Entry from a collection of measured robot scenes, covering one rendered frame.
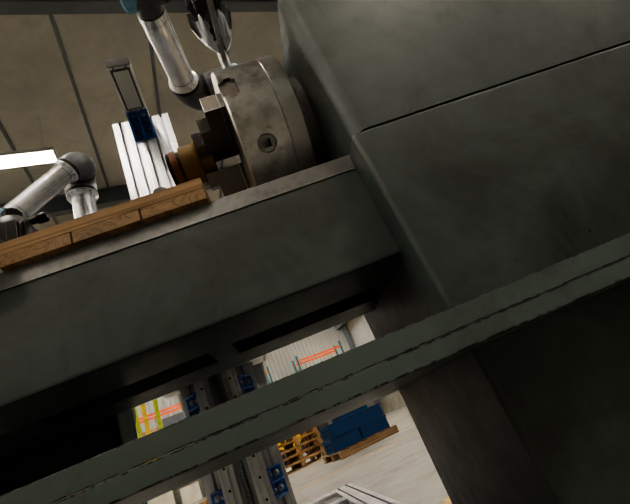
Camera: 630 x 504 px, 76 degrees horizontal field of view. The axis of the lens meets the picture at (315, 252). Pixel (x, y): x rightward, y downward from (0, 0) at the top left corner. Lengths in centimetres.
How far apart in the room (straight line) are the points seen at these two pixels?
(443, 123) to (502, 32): 23
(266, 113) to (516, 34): 45
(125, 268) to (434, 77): 56
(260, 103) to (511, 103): 41
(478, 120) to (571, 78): 18
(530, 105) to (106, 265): 68
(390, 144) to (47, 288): 53
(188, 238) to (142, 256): 7
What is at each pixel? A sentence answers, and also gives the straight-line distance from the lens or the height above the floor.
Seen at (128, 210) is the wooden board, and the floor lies 89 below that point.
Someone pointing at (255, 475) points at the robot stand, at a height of 47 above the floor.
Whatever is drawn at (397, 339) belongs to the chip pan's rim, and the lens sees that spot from 41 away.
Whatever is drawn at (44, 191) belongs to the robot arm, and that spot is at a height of 158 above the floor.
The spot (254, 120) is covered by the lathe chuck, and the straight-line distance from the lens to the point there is 76.
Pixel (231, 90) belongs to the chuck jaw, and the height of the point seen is 109.
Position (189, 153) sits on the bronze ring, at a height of 108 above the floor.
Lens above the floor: 50
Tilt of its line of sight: 22 degrees up
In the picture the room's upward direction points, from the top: 24 degrees counter-clockwise
